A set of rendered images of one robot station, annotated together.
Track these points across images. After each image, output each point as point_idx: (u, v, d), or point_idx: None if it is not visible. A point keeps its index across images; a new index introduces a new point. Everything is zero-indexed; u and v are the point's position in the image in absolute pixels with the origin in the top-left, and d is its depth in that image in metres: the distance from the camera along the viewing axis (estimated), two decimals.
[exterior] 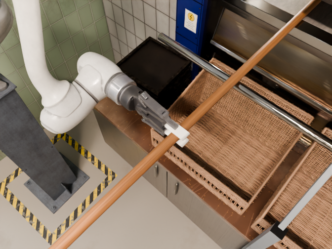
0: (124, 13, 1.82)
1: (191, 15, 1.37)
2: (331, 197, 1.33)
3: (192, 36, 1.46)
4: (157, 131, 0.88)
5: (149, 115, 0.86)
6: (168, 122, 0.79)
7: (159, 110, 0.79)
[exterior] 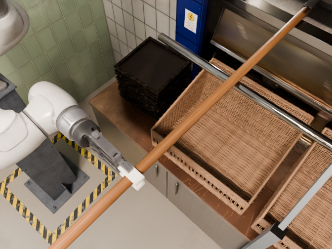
0: (124, 13, 1.82)
1: (191, 15, 1.37)
2: (331, 197, 1.33)
3: (192, 36, 1.46)
4: (113, 170, 0.81)
5: (103, 153, 0.79)
6: (121, 164, 0.72)
7: (111, 151, 0.72)
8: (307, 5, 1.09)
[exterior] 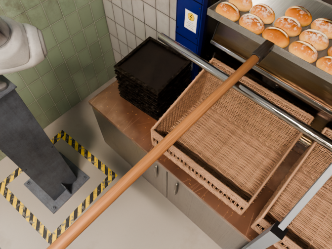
0: (124, 13, 1.82)
1: (191, 15, 1.37)
2: (331, 197, 1.33)
3: (192, 36, 1.46)
4: None
5: None
6: None
7: None
8: (256, 53, 0.95)
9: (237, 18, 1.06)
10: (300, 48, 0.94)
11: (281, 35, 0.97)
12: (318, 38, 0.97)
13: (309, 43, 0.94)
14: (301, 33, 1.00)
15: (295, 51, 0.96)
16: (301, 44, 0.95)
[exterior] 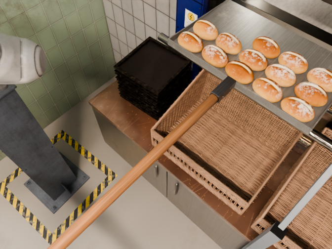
0: (124, 13, 1.82)
1: (191, 15, 1.37)
2: (331, 197, 1.33)
3: None
4: None
5: None
6: None
7: None
8: (215, 92, 0.87)
9: (200, 49, 0.98)
10: (264, 87, 0.86)
11: (243, 71, 0.89)
12: (284, 75, 0.89)
13: (272, 81, 0.86)
14: (267, 68, 0.92)
15: (258, 89, 0.88)
16: (264, 82, 0.86)
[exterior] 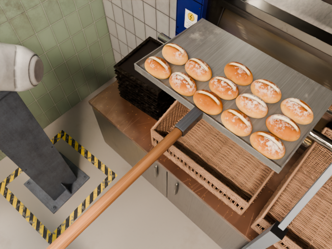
0: (124, 13, 1.82)
1: (191, 15, 1.37)
2: (331, 197, 1.33)
3: None
4: None
5: None
6: None
7: None
8: (179, 125, 0.80)
9: (167, 76, 0.92)
10: (231, 120, 0.80)
11: (211, 102, 0.83)
12: (255, 106, 0.82)
13: (241, 114, 0.80)
14: (237, 98, 0.86)
15: (226, 122, 0.81)
16: (232, 115, 0.80)
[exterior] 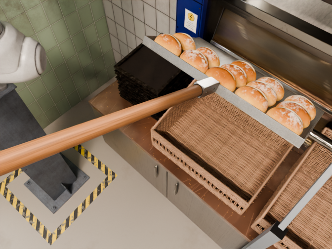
0: (124, 13, 1.82)
1: (191, 15, 1.37)
2: (331, 197, 1.33)
3: (192, 36, 1.46)
4: None
5: None
6: None
7: None
8: (199, 83, 0.73)
9: (178, 53, 0.88)
10: (250, 92, 0.77)
11: (228, 75, 0.80)
12: (268, 90, 0.82)
13: (259, 89, 0.78)
14: (248, 84, 0.85)
15: (243, 94, 0.77)
16: (251, 88, 0.78)
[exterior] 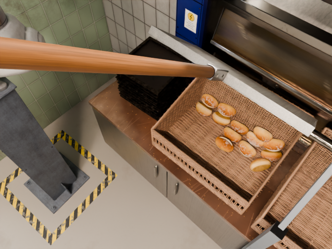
0: (124, 13, 1.82)
1: (191, 15, 1.37)
2: (331, 197, 1.33)
3: (192, 36, 1.46)
4: None
5: None
6: None
7: None
8: (211, 64, 0.72)
9: (216, 107, 1.55)
10: (257, 138, 1.41)
11: (239, 134, 1.50)
12: None
13: (260, 140, 1.39)
14: (247, 135, 1.48)
15: None
16: (256, 138, 1.40)
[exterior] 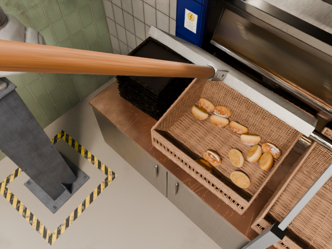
0: (124, 13, 1.82)
1: (191, 15, 1.37)
2: (331, 197, 1.33)
3: (192, 36, 1.46)
4: None
5: None
6: None
7: None
8: (211, 65, 0.72)
9: (213, 110, 1.56)
10: None
11: None
12: None
13: (260, 157, 1.42)
14: (241, 139, 1.47)
15: None
16: None
